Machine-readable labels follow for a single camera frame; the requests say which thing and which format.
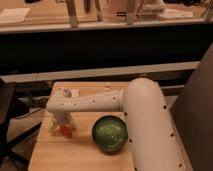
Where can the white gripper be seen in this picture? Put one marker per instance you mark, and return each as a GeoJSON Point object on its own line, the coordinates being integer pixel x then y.
{"type": "Point", "coordinates": [60, 118]}

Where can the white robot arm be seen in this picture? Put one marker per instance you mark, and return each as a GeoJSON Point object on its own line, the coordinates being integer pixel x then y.
{"type": "Point", "coordinates": [151, 133]}

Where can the white sponge block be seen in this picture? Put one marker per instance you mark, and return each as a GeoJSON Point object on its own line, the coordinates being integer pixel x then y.
{"type": "Point", "coordinates": [75, 92]}

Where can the black office chair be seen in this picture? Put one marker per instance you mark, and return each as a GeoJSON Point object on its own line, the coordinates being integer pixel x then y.
{"type": "Point", "coordinates": [11, 107]}

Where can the green bowl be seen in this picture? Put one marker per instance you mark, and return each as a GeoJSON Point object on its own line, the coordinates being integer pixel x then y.
{"type": "Point", "coordinates": [110, 134]}

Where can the white paper sheet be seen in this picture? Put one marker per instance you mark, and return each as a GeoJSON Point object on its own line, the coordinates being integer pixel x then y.
{"type": "Point", "coordinates": [13, 15]}

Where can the metal frame post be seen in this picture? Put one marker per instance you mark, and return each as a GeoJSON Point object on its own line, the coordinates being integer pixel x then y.
{"type": "Point", "coordinates": [72, 13]}

